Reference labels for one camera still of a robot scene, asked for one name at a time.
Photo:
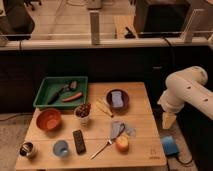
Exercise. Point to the wooden table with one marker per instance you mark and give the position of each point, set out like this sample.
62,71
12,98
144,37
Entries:
145,148

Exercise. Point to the yellow banana piece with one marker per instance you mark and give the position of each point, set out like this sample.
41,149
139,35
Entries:
103,107

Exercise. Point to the red bowl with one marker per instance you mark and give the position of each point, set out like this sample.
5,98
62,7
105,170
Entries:
49,119

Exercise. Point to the green plastic tray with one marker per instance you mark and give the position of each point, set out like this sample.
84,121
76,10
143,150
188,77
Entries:
50,85

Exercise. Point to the orange carrot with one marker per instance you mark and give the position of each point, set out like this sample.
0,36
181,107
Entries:
73,97

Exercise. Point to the black remote control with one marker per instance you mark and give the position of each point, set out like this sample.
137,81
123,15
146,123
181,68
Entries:
79,142

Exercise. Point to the black office chair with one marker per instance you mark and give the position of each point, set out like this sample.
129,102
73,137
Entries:
17,24

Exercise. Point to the dark purple bowl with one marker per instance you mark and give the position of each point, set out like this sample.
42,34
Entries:
125,98

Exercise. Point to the black handled brush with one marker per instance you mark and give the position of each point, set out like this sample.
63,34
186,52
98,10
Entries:
60,91

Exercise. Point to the silver metal can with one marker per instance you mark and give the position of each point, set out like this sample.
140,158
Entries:
27,149

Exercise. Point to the grey metal post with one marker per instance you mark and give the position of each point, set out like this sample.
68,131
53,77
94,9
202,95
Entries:
95,29

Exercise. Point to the black monitor box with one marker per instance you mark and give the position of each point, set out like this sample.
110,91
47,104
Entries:
160,18

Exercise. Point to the orange apple fruit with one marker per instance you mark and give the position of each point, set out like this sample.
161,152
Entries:
122,144

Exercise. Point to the blue sponge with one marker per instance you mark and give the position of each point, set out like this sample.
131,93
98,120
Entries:
117,99

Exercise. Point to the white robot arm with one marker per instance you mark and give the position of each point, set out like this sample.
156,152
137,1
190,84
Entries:
185,86

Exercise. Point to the blue plastic cup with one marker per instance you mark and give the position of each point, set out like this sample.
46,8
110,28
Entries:
61,148

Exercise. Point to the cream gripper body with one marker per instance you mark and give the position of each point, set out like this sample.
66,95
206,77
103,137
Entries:
168,119

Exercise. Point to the white paper cup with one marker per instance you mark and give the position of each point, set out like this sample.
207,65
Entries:
84,120

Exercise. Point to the blue box on floor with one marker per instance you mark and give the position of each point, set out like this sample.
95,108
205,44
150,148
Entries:
169,146

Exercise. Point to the grey blue cloth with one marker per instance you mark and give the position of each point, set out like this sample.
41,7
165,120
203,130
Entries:
129,130

